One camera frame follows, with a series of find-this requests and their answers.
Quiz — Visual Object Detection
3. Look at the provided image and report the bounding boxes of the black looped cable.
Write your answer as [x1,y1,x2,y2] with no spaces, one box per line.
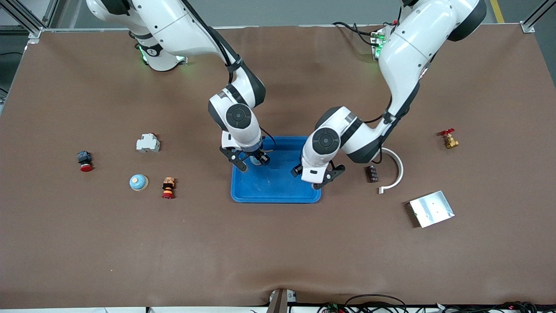
[343,294,409,313]

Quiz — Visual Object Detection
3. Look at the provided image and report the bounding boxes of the white circuit breaker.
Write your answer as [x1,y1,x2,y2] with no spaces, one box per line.
[136,133,161,153]

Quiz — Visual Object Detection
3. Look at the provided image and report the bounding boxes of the brass valve with red handle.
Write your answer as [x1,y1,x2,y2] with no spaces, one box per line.
[440,128,460,150]

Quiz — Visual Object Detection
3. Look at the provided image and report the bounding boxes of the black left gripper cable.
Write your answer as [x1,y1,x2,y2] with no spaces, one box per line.
[364,102,394,165]

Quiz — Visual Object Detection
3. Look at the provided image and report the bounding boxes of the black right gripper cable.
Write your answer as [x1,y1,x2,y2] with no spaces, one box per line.
[180,0,277,153]

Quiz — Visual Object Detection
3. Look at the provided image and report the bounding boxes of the silver metal plate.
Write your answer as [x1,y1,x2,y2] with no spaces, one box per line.
[407,190,455,229]

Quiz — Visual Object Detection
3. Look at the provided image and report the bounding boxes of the black red push button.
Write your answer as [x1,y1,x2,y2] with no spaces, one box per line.
[77,150,93,173]

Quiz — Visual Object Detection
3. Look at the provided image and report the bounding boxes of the brown table cover sheet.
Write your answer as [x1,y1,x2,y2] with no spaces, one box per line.
[0,24,556,310]

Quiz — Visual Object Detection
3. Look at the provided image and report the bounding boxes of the black cable bundle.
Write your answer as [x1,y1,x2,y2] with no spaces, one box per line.
[434,301,539,313]

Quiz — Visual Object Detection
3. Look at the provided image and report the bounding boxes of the blue plastic tray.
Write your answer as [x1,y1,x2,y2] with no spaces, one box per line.
[231,136,322,204]

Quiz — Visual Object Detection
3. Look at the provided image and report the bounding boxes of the white curved plastic bracket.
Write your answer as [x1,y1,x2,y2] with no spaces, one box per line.
[379,148,405,194]

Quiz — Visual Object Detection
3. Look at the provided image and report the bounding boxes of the aluminium frame post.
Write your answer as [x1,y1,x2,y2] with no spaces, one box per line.
[520,0,556,34]
[9,0,44,44]

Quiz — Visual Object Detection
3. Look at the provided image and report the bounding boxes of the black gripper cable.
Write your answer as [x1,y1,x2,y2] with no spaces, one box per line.
[364,102,394,165]
[180,0,277,153]

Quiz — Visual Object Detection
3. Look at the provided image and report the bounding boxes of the metal base connector bracket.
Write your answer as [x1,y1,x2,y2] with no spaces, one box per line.
[371,27,388,60]

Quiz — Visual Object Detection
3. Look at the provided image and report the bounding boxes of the black left arm base cables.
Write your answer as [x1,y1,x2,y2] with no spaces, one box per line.
[332,21,378,46]

